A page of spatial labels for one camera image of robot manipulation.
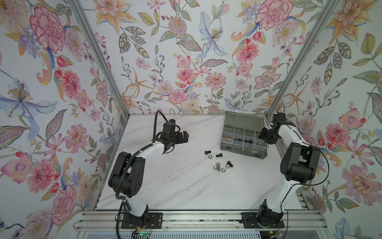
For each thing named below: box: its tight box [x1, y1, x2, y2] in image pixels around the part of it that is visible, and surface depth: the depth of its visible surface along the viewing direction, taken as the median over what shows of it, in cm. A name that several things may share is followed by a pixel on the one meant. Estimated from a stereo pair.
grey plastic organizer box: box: [219, 110, 269, 160], surface depth 106 cm
